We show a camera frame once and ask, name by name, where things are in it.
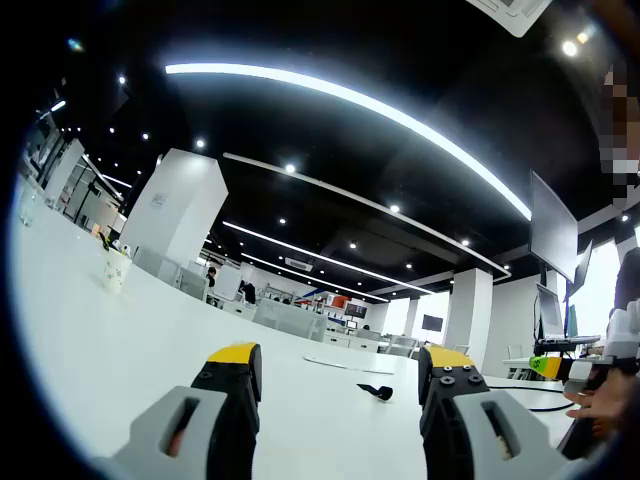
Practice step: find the white desk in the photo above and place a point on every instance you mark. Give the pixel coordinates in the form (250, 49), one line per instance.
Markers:
(150, 350)

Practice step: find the black keyboard stand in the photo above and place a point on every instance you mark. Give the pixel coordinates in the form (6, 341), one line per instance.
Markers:
(542, 280)

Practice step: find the small yellow white toy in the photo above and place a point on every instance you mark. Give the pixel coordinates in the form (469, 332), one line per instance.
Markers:
(122, 248)

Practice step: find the patterned paper cup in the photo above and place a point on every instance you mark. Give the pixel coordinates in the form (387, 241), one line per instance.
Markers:
(116, 274)

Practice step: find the long curved ceiling light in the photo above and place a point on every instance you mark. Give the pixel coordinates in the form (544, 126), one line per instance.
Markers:
(225, 68)

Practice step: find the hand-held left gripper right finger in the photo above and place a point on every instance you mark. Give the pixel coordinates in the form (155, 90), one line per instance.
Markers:
(450, 415)

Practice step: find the black monitor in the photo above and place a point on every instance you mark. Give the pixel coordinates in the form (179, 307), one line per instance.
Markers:
(552, 232)
(582, 265)

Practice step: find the small grey screen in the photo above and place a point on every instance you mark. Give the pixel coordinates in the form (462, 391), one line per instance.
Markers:
(550, 310)

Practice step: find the grey keyboard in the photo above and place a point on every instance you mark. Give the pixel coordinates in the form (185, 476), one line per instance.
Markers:
(570, 340)

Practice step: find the white square pillar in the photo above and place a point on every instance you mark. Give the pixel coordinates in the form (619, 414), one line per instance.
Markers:
(175, 215)

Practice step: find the small black screen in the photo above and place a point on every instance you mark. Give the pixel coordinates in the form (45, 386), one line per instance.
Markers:
(431, 322)

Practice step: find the clear drinking glass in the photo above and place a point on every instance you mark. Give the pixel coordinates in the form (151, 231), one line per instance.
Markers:
(27, 207)

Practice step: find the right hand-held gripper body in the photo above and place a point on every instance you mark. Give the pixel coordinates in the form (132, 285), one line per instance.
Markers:
(622, 340)

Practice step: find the person's right hand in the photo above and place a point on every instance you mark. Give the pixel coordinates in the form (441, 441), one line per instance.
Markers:
(607, 405)

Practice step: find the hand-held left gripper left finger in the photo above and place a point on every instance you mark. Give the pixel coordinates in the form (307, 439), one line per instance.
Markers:
(225, 410)

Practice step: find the ceiling air vent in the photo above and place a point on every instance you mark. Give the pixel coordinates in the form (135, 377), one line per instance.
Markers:
(298, 263)

